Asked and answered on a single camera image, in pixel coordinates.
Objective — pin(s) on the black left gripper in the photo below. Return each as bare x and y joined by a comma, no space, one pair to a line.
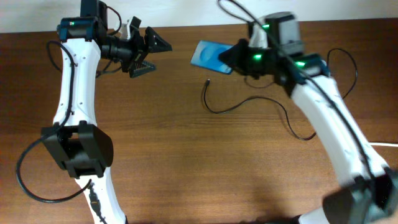
140,51

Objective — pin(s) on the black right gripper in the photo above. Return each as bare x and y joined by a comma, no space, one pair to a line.
242,51

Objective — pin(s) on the blue Samsung Galaxy smartphone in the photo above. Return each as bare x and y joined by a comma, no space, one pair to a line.
206,56

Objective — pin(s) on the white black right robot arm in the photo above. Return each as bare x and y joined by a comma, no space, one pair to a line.
368,186

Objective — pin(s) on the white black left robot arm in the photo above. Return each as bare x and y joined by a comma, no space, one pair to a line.
75,141

